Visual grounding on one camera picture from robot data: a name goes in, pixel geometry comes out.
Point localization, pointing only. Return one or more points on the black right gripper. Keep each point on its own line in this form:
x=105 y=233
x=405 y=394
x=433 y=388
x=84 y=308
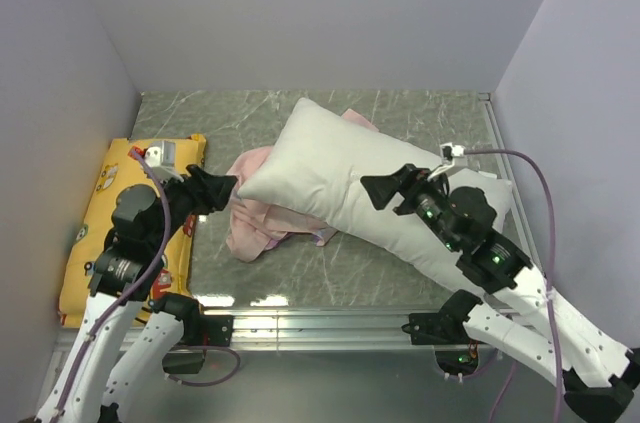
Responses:
x=382 y=188

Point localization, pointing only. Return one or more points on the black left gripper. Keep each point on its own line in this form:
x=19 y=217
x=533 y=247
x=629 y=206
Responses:
x=211 y=192

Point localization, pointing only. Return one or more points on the pink pillowcase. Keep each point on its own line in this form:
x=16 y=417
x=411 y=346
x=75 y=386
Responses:
x=257 y=227

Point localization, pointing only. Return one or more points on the white pillow insert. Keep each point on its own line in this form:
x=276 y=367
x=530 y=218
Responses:
x=315 y=169

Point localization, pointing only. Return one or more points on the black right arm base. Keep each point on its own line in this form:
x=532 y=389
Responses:
x=456 y=354

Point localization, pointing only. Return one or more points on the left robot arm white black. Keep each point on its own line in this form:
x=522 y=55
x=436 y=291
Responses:
x=125 y=332

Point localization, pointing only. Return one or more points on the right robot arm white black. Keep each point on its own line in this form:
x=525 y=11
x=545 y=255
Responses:
x=595 y=374

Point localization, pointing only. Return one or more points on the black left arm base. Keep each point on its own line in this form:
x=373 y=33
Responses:
x=212 y=333

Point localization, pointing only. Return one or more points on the yellow cartoon car pillow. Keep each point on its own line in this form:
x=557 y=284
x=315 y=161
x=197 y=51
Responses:
x=118 y=171

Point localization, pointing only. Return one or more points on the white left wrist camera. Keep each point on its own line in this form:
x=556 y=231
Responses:
x=160 y=157

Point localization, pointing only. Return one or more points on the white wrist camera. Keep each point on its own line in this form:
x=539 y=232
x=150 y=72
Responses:
x=453 y=159
x=160 y=157

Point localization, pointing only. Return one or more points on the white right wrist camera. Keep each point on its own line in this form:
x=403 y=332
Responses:
x=453 y=159

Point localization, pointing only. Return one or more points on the aluminium front rail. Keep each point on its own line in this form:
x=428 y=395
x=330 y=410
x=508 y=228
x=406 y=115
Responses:
x=337 y=365

